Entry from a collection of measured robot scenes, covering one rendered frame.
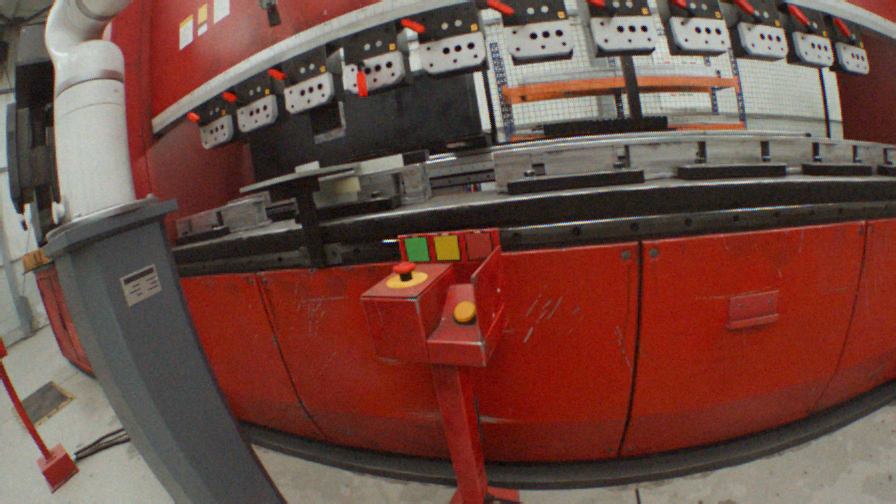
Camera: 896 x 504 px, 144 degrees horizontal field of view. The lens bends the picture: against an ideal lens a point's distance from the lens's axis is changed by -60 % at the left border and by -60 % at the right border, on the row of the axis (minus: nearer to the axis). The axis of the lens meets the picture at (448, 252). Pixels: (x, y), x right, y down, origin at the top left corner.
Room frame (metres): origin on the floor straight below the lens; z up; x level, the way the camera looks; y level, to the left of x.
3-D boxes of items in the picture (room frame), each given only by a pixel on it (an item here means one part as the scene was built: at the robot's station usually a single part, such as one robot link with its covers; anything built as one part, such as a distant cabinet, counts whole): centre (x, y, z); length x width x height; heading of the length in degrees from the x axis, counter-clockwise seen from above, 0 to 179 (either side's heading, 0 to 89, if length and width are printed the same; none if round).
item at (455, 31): (0.87, -0.09, 1.26); 0.15 x 0.09 x 0.17; 73
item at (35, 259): (1.31, 2.77, 1.04); 0.30 x 0.26 x 0.12; 74
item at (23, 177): (0.77, 1.61, 1.42); 0.45 x 0.12 x 0.36; 63
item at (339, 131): (0.98, 0.27, 1.13); 0.10 x 0.02 x 0.10; 73
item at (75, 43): (0.36, 0.49, 1.30); 0.19 x 0.12 x 0.24; 81
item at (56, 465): (0.53, 2.13, 0.41); 0.25 x 0.20 x 0.83; 163
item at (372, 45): (0.93, 0.10, 1.26); 0.15 x 0.09 x 0.17; 73
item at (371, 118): (1.54, 0.34, 1.12); 1.13 x 0.02 x 0.44; 73
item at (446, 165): (1.15, -0.21, 0.93); 2.30 x 0.14 x 0.10; 73
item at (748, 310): (0.53, -0.67, 0.59); 0.15 x 0.02 x 0.07; 73
